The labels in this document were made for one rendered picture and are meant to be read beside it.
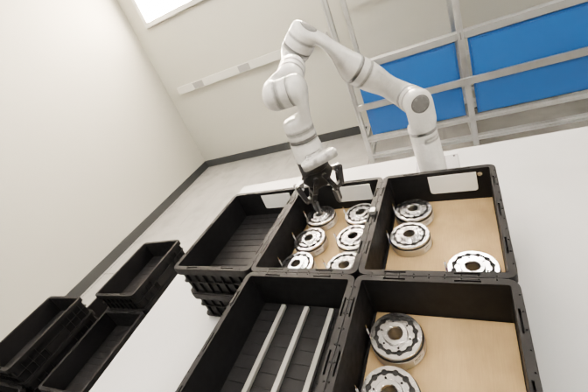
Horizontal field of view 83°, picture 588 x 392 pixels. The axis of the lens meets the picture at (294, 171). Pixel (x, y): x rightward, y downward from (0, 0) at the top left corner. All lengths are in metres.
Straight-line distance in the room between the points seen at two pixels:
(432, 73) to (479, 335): 2.19
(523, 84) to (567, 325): 2.11
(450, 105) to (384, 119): 0.50
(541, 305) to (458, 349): 0.30
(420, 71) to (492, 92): 0.53
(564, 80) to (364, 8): 1.74
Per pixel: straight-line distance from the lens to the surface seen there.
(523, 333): 0.66
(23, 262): 3.48
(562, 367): 0.91
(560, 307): 0.99
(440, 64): 2.72
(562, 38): 2.83
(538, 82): 2.88
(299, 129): 0.76
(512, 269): 0.74
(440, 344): 0.77
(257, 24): 3.85
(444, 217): 1.02
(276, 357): 0.85
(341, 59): 1.04
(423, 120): 1.16
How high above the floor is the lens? 1.47
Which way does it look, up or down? 24 degrees down
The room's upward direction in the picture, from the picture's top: 23 degrees counter-clockwise
